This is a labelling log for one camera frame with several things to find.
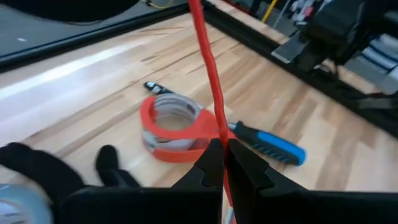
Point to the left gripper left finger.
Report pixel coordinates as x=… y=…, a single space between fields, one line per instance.
x=140 y=205

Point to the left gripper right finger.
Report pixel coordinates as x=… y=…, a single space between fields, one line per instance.
x=311 y=208

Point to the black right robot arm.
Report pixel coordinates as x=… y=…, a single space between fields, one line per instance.
x=335 y=28

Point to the red tape dispenser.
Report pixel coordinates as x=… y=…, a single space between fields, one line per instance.
x=174 y=155

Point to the white floor scrap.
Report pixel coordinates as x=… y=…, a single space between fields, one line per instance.
x=21 y=39

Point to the grey duct tape roll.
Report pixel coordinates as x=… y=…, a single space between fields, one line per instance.
x=21 y=205

